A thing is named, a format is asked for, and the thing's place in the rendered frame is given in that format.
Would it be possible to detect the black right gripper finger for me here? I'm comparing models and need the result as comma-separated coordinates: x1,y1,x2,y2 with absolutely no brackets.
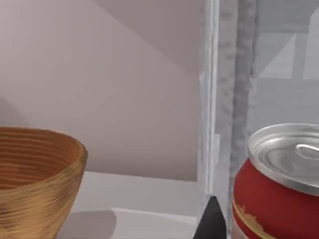
192,196,227,239

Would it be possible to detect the red can with silver top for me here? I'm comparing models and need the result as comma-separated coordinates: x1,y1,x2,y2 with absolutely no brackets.
231,123,319,239

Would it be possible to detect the grey cabinet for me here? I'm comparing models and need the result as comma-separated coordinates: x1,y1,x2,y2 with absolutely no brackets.
198,0,319,225

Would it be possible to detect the brown woven basket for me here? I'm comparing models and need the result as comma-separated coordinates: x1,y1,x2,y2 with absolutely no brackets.
0,126,88,239

